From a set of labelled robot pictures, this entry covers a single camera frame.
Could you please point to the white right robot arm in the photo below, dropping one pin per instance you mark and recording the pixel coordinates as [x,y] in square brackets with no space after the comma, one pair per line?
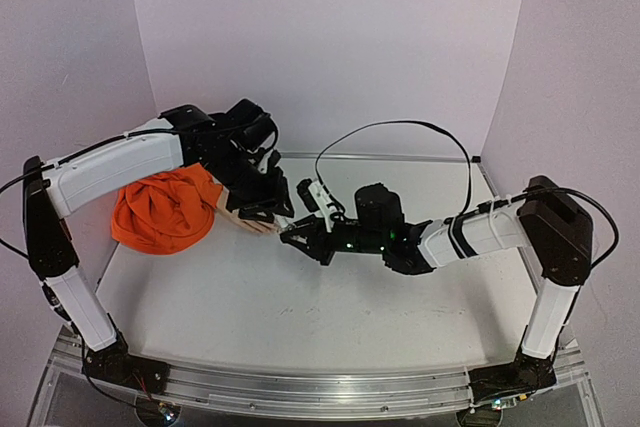
[544,218]

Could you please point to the orange cloth sleeve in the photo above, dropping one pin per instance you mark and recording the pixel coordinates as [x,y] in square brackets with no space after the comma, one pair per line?
[166,213]

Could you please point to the aluminium back rail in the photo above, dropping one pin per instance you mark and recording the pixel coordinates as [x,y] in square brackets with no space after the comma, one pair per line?
[371,157]

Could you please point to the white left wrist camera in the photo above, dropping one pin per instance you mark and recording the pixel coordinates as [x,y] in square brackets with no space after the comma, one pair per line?
[263,160]

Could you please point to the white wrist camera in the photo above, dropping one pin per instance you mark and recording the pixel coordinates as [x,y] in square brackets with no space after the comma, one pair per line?
[319,201]
[263,160]

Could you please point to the mannequin hand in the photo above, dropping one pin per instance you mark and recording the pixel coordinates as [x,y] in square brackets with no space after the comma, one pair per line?
[255,227]

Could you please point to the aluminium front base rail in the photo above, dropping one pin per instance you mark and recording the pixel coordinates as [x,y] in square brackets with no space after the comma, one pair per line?
[174,391]

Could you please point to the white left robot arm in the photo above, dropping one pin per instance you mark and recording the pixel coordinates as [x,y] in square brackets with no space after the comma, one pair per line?
[55,189]

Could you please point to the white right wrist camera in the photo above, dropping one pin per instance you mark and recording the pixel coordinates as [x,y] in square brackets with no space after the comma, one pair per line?
[319,201]

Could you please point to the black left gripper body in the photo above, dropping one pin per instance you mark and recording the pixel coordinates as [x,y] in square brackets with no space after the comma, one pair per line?
[248,184]

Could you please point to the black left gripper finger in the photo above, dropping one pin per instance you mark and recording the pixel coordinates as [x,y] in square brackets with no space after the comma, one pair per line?
[280,204]
[257,213]

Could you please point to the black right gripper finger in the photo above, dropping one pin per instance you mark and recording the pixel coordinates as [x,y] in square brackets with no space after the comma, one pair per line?
[313,246]
[308,225]

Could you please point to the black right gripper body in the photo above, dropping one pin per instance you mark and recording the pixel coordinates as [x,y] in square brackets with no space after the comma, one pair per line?
[319,235]

